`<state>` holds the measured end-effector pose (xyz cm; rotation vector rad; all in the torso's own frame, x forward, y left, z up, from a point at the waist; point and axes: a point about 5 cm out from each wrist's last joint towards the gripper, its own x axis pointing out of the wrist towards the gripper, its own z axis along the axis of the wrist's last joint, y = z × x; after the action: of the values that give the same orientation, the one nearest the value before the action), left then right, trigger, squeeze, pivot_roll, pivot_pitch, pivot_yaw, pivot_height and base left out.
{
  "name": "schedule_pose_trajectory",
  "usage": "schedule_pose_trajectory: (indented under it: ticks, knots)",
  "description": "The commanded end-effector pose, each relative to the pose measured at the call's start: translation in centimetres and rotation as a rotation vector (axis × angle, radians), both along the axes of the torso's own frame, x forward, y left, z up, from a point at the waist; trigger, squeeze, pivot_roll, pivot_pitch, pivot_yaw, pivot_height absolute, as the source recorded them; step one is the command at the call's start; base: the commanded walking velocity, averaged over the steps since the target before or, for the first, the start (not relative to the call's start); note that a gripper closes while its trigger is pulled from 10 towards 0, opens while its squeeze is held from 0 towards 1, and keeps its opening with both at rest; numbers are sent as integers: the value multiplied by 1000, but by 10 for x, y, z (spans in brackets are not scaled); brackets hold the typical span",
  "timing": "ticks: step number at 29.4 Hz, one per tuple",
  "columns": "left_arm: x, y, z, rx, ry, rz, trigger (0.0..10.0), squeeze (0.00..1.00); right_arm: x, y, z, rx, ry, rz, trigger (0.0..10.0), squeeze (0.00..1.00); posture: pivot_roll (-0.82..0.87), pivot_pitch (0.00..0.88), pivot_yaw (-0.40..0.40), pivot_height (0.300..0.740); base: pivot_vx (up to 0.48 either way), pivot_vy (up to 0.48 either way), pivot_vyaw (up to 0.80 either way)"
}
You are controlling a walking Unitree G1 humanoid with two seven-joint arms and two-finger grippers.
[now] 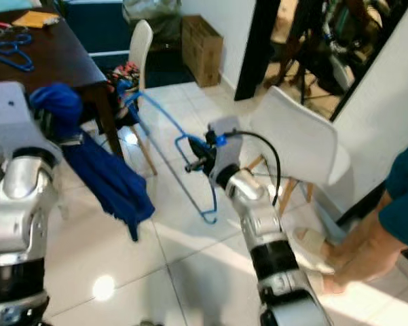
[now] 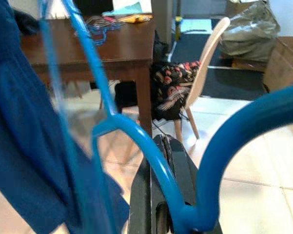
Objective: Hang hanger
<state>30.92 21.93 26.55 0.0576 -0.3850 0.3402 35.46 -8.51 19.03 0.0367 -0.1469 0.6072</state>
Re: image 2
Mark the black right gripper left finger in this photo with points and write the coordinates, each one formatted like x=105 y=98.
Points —
x=141 y=207

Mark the black floral cloth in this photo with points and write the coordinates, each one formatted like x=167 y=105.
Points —
x=173 y=78

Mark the dark blue rug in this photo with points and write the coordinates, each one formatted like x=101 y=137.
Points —
x=229 y=80

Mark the yellow and blue bottle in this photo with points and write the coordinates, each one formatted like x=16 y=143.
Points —
x=178 y=24

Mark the brown wooden table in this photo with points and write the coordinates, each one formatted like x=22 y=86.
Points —
x=126 y=48

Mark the brown cardboard box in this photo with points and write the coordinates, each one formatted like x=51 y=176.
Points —
x=287 y=63

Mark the royal blue t-shirt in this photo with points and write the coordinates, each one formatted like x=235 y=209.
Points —
x=26 y=122

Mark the teal cloth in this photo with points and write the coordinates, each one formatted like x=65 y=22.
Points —
x=134 y=8

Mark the grey plastic bag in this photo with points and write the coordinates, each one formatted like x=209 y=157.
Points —
x=251 y=31

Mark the blue plastic hanger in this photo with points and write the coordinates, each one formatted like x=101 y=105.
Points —
x=98 y=40
x=209 y=158

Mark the yellow packet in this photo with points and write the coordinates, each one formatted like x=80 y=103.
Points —
x=136 y=18

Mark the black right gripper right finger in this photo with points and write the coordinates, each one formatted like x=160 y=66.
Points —
x=182 y=175

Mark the black bag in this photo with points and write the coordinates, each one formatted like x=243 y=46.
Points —
x=125 y=97

